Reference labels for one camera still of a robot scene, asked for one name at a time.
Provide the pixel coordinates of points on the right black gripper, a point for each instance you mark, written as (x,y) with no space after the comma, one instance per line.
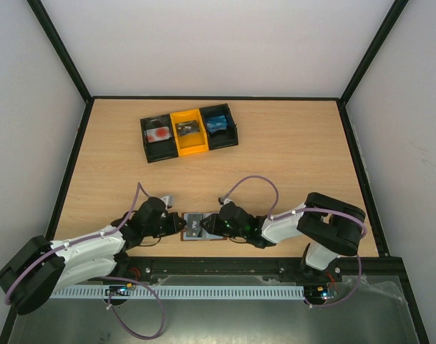
(215,223)

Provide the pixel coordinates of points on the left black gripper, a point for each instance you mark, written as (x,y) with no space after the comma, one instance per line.
(173,228)

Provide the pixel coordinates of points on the brown leather card holder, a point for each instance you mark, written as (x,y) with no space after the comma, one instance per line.
(208,237)

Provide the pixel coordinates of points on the black VIP logo card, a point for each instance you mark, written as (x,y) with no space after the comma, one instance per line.
(187,128)

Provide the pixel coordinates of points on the blue card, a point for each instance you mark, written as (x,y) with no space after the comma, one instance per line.
(216,123)

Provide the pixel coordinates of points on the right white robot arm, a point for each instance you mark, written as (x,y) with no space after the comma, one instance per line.
(335,228)

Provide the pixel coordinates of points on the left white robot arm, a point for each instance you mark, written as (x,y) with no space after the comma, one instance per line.
(42,267)

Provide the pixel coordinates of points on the red white card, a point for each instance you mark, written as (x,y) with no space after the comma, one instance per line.
(158,134)

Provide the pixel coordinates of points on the left black bin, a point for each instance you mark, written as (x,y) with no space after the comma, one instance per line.
(162,150)

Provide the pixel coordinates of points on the black bin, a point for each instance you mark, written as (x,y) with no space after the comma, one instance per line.
(162,150)
(224,138)

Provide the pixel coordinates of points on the yellow middle bin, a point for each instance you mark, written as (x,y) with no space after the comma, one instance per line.
(189,144)

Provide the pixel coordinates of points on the right black bin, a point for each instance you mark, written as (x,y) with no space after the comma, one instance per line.
(224,138)

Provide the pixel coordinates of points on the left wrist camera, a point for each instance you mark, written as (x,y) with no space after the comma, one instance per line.
(168,200)

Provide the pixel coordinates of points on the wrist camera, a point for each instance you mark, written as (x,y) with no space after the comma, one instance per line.
(168,200)
(224,200)

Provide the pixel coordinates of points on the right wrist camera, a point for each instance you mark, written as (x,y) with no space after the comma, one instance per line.
(224,200)

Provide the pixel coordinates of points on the white slotted cable duct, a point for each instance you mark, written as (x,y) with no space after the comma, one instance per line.
(100,292)

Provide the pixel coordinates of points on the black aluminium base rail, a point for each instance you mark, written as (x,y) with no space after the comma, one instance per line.
(147,269)

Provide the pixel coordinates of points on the black enclosure frame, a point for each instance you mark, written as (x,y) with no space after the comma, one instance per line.
(397,7)

